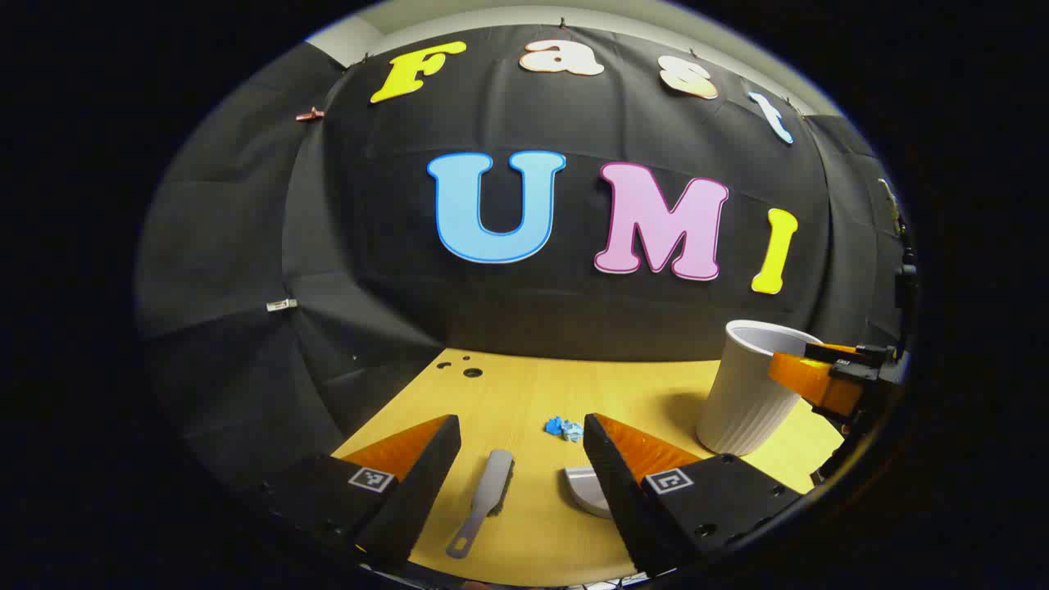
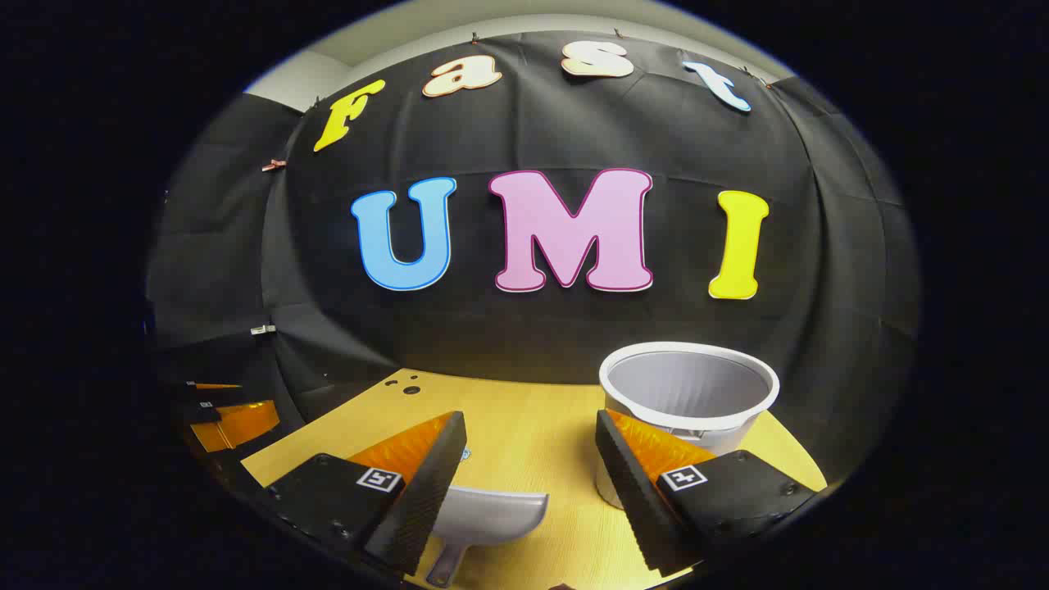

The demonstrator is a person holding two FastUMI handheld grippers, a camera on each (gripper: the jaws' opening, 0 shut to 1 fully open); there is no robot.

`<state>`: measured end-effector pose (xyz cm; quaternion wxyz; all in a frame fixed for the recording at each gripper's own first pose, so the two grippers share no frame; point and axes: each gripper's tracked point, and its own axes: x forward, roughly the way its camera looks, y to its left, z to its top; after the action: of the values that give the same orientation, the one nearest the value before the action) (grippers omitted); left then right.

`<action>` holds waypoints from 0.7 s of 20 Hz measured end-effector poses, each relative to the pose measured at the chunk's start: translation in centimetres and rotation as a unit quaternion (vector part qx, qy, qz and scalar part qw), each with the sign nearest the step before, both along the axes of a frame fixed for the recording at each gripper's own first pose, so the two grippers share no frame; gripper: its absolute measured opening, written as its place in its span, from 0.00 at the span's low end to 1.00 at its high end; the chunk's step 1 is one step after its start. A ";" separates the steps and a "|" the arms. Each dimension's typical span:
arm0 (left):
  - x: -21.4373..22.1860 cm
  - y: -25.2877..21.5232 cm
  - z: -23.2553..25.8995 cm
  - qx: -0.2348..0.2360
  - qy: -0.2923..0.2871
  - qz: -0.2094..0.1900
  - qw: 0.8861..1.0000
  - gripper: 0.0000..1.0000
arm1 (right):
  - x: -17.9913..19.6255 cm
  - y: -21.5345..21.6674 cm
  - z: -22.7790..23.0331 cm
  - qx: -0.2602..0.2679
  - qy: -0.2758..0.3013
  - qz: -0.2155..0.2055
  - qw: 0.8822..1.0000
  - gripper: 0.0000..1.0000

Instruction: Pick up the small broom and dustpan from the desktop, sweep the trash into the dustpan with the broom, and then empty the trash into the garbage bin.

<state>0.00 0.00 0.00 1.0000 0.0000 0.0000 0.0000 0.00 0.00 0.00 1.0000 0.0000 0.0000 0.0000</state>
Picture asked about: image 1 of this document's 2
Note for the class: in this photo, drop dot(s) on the dark blue paper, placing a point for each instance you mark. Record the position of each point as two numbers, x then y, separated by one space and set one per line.
555 426

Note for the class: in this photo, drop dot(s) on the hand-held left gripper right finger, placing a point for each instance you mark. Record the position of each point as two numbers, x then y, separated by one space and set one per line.
615 492

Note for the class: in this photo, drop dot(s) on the small white cloth tag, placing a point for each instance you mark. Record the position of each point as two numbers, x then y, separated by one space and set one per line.
281 305

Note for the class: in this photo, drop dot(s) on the small grey broom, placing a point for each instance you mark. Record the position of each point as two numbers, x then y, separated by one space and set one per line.
492 483

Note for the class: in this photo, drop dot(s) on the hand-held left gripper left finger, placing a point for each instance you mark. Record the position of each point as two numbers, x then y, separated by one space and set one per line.
422 483

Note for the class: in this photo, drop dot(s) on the white ribbed garbage bin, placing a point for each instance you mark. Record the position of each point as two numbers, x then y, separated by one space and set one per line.
746 401

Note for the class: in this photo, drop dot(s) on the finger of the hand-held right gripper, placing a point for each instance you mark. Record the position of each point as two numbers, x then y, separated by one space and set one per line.
811 377
869 355

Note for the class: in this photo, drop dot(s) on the light blue paper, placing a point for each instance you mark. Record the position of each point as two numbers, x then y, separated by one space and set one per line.
573 432

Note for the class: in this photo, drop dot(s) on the wooden desktop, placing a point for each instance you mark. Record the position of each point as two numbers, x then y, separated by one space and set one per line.
524 393

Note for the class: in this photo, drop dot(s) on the grey dustpan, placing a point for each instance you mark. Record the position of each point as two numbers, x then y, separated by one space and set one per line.
586 492

